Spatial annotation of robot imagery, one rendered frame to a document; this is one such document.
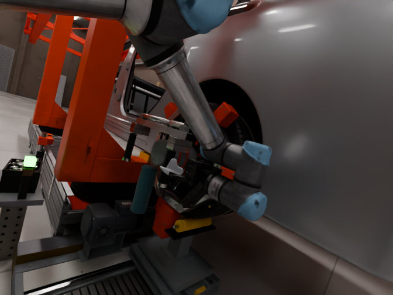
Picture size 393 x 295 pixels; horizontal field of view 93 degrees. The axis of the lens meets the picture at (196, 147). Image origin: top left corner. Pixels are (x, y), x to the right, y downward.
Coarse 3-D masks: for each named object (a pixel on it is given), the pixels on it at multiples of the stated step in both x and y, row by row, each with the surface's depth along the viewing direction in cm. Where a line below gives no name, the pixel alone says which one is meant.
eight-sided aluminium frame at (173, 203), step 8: (176, 112) 109; (176, 120) 114; (224, 128) 91; (160, 136) 116; (160, 192) 107; (168, 192) 109; (168, 200) 102; (176, 200) 99; (200, 200) 87; (208, 200) 89; (176, 208) 96; (184, 208) 93; (192, 208) 95
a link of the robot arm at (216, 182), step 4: (216, 176) 55; (220, 176) 55; (224, 176) 56; (212, 180) 54; (216, 180) 54; (220, 180) 53; (224, 180) 53; (212, 184) 53; (216, 184) 53; (220, 184) 52; (208, 188) 54; (212, 188) 52; (216, 188) 52; (208, 192) 54; (212, 192) 53; (216, 192) 52; (212, 196) 54; (216, 196) 52; (216, 200) 53
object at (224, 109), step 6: (222, 108) 86; (228, 108) 84; (216, 114) 88; (222, 114) 85; (228, 114) 84; (234, 114) 85; (216, 120) 87; (222, 120) 85; (228, 120) 87; (234, 120) 89; (222, 126) 89
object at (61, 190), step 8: (48, 152) 187; (48, 160) 173; (48, 168) 166; (48, 176) 161; (56, 184) 138; (64, 184) 130; (56, 192) 133; (64, 192) 120; (72, 192) 123; (56, 200) 130; (64, 200) 117; (64, 208) 117
